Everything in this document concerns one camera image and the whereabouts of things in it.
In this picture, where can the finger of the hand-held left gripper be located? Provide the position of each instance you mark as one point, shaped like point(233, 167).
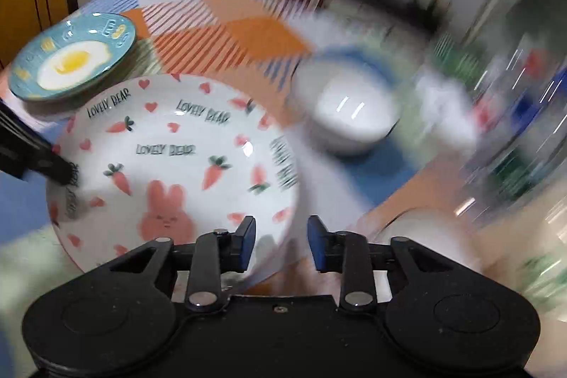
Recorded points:
point(48, 159)

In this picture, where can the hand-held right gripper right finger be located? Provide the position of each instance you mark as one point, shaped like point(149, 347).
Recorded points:
point(317, 245)

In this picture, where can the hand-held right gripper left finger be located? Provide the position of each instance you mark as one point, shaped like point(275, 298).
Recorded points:
point(246, 245)

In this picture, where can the white bowl black rim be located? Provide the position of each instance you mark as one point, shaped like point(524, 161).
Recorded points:
point(350, 108)
point(412, 232)

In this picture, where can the teal egg print plate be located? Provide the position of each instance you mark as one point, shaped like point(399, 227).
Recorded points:
point(73, 59)

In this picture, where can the white rabbit carrot print plate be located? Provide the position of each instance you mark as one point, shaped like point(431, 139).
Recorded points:
point(177, 165)

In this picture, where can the yellow wooden chair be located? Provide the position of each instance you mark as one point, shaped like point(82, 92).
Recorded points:
point(26, 6)

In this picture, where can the patchwork checkered tablecloth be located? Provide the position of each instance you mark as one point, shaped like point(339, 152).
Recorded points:
point(248, 32)

